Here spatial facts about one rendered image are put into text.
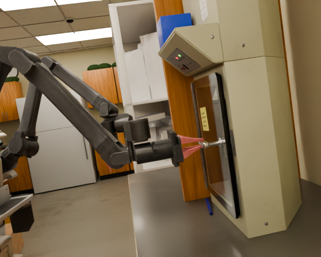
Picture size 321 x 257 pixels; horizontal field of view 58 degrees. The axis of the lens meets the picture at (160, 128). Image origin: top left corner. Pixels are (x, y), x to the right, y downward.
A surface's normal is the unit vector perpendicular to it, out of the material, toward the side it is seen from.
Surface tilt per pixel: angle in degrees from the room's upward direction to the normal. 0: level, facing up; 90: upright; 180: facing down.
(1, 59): 88
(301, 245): 0
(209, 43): 90
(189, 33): 90
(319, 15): 90
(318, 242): 0
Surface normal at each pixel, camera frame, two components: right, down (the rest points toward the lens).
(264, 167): 0.14, 0.07
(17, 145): -0.33, -0.22
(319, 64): -0.98, 0.17
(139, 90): -0.28, 0.18
